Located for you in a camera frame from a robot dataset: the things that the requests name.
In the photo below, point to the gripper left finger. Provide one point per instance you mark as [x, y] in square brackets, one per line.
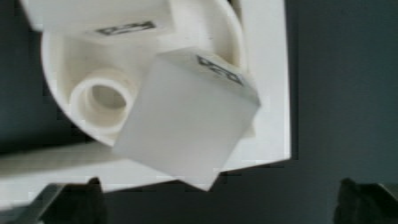
[68, 204]

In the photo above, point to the white front fence bar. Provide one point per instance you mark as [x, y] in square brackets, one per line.
[68, 165]

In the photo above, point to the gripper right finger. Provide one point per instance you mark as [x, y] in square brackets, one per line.
[367, 203]

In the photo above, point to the white stool leg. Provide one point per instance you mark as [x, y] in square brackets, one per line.
[191, 117]
[100, 20]

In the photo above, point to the white right fence bar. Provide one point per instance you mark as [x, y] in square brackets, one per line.
[265, 148]

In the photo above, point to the white fence bar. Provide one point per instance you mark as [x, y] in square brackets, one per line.
[68, 165]
[265, 148]

